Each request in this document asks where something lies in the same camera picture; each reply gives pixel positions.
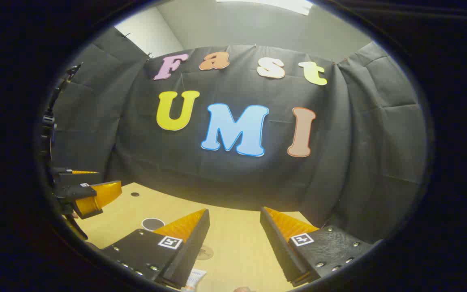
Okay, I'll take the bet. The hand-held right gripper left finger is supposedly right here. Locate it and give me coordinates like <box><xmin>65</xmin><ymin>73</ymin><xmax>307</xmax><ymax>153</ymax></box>
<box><xmin>98</xmin><ymin>208</ymin><xmax>211</xmax><ymax>290</ymax></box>

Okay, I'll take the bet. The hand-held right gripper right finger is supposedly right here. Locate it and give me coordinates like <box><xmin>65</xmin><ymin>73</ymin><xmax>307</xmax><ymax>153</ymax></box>
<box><xmin>260</xmin><ymin>206</ymin><xmax>376</xmax><ymax>287</ymax></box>

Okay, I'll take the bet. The round wooden coaster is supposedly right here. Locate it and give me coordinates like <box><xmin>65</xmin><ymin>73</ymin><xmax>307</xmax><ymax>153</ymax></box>
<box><xmin>195</xmin><ymin>245</ymin><xmax>214</xmax><ymax>260</ymax></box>

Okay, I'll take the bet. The white toothpaste tube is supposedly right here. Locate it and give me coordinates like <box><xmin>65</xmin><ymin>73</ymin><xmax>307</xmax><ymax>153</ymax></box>
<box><xmin>183</xmin><ymin>268</ymin><xmax>208</xmax><ymax>292</ymax></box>

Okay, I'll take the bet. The wooden desktop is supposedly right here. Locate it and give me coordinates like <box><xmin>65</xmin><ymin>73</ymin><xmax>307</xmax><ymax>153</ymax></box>
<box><xmin>73</xmin><ymin>182</ymin><xmax>319</xmax><ymax>292</ymax></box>

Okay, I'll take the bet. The black backdrop cloth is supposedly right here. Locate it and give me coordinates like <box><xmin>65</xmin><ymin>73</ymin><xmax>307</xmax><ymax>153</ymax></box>
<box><xmin>49</xmin><ymin>26</ymin><xmax>428</xmax><ymax>244</ymax></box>

